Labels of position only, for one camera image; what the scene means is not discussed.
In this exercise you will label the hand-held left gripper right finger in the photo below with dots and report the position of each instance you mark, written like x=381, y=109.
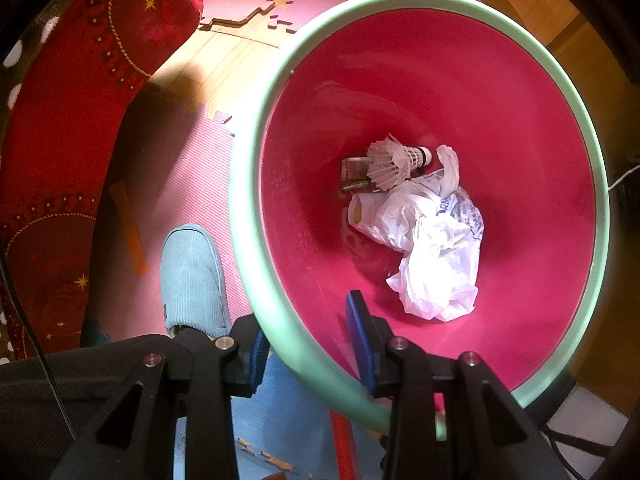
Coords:
x=359, y=342

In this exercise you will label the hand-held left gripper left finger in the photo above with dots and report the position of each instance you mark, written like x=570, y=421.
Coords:
x=256, y=365

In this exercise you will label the white plastic bag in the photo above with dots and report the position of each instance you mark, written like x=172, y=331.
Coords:
x=440, y=260

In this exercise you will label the green battery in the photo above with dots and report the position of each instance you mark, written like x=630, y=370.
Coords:
x=352, y=186

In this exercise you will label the white feather shuttlecock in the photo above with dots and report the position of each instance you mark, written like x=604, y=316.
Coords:
x=395, y=162

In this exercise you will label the red bin with green rim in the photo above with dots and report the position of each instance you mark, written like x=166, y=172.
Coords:
x=525, y=85

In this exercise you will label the orange paper strip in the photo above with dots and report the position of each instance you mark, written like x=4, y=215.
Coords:
x=127, y=225

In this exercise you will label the red patterned cushion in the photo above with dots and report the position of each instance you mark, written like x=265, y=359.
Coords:
x=60, y=110

